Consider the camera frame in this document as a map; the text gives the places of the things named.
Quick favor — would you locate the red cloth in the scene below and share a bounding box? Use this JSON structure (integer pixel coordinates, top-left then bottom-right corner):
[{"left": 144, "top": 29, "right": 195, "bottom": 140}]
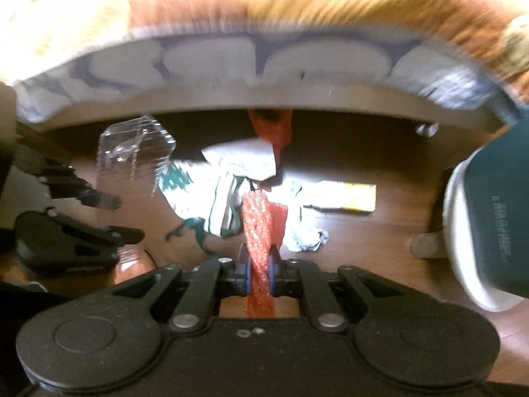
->
[{"left": 247, "top": 109, "right": 293, "bottom": 163}]

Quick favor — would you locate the teal trash bin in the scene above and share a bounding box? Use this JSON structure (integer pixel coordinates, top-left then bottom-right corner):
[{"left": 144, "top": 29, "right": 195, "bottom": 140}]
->
[{"left": 443, "top": 124, "right": 529, "bottom": 313}]

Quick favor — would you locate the clear plastic container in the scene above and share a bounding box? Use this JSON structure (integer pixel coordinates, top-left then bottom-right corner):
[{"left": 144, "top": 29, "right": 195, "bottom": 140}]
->
[{"left": 96, "top": 117, "right": 177, "bottom": 200}]

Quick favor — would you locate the wooden bed frame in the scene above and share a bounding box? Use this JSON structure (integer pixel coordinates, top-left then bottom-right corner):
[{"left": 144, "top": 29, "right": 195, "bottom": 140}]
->
[{"left": 17, "top": 85, "right": 511, "bottom": 134}]

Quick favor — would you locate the green white plastic bag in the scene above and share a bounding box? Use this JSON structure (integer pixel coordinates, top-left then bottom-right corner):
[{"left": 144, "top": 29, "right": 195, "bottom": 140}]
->
[{"left": 159, "top": 161, "right": 331, "bottom": 254}]

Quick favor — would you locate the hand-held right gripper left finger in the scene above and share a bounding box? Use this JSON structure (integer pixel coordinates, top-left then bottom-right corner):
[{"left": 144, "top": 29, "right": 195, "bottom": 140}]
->
[{"left": 111, "top": 244, "right": 254, "bottom": 331}]

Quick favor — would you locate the yellow flat packet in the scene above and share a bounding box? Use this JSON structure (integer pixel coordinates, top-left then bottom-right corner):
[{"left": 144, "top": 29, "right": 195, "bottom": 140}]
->
[{"left": 303, "top": 181, "right": 378, "bottom": 214}]

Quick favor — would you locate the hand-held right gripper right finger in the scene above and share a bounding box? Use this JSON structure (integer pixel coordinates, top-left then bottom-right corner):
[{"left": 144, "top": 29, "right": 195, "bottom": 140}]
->
[{"left": 267, "top": 244, "right": 411, "bottom": 334}]

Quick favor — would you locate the white crumpled paper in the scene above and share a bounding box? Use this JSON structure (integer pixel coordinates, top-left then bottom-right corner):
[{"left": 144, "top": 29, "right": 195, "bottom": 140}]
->
[{"left": 201, "top": 138, "right": 278, "bottom": 182}]

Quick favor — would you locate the white purple patterned mattress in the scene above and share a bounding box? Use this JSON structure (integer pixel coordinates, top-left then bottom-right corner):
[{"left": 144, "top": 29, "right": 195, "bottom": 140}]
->
[{"left": 12, "top": 27, "right": 503, "bottom": 110}]

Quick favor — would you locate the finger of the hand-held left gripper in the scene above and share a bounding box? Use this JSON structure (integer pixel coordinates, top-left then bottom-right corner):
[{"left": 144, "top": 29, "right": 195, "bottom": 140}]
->
[
  {"left": 19, "top": 149, "right": 122, "bottom": 210},
  {"left": 50, "top": 214, "right": 145, "bottom": 246}
]

